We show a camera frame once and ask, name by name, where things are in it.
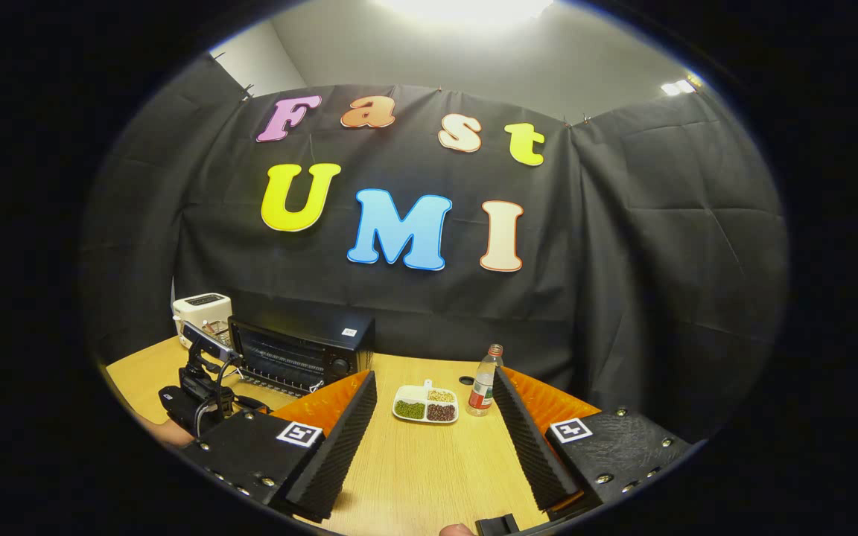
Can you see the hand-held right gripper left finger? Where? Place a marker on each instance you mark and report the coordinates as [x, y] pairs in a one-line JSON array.
[[332, 454]]

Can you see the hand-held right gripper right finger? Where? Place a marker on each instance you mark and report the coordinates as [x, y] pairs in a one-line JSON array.
[[537, 447]]

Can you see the black electric oven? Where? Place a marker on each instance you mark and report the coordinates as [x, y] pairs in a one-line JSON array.
[[302, 335]]

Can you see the clear glass container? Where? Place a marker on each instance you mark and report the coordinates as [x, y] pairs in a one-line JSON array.
[[219, 331]]

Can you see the clear plastic bottle red label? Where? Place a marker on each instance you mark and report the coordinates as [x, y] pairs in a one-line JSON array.
[[482, 391]]

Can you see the white toaster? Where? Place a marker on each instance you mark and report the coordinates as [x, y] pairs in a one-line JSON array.
[[202, 307]]

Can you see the white divided dish of beans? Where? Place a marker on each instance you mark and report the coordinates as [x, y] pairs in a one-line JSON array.
[[425, 398]]

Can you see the black backdrop cloth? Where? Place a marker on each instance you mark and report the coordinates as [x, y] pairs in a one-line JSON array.
[[623, 223]]

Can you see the small ceiling light panel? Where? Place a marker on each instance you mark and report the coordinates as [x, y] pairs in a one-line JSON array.
[[678, 85]]

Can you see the large ceiling light panel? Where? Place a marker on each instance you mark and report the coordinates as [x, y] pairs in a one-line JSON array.
[[466, 7]]

